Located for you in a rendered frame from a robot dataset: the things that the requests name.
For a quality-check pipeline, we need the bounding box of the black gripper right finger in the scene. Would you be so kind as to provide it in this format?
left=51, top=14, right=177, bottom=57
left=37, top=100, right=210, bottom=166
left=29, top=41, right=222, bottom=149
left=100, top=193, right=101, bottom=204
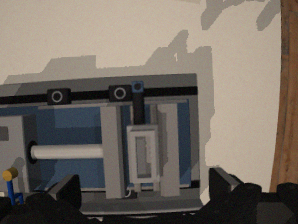
left=173, top=167, right=298, bottom=224

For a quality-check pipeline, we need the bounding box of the light grey rectangular block with pocket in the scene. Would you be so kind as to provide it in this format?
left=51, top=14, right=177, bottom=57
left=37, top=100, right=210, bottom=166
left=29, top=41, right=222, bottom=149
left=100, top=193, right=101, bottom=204
left=127, top=123, right=160, bottom=183

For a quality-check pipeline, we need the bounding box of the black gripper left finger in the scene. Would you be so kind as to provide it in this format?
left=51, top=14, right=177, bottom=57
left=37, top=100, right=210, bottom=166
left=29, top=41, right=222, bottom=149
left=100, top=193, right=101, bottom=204
left=0, top=174, right=104, bottom=224

